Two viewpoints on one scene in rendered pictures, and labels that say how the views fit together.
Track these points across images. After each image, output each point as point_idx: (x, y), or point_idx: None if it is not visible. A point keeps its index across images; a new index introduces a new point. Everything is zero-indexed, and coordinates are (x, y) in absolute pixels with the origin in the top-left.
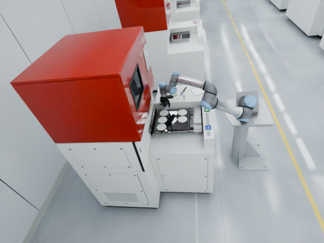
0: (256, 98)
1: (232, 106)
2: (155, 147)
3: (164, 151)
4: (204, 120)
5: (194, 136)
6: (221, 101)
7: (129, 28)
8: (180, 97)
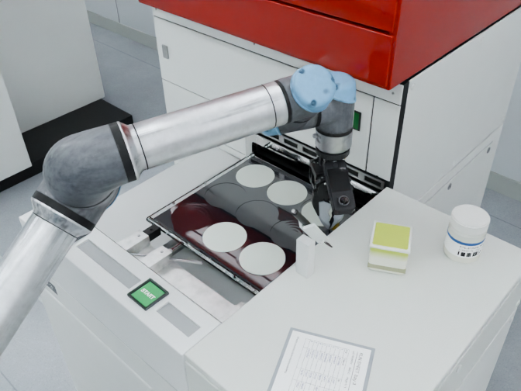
0: None
1: None
2: (215, 162)
3: (180, 170)
4: (109, 247)
5: None
6: (32, 228)
7: None
8: (343, 271)
